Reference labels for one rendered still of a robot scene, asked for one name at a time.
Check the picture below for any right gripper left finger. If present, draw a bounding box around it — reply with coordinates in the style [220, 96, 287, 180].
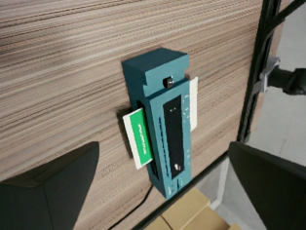
[0, 141, 100, 230]

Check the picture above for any white sheet of paper with printed lines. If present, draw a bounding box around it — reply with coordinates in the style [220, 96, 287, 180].
[123, 77, 197, 169]

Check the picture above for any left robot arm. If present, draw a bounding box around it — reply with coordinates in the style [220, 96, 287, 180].
[267, 65, 306, 96]

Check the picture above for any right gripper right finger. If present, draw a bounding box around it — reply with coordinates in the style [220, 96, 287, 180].
[228, 141, 306, 230]

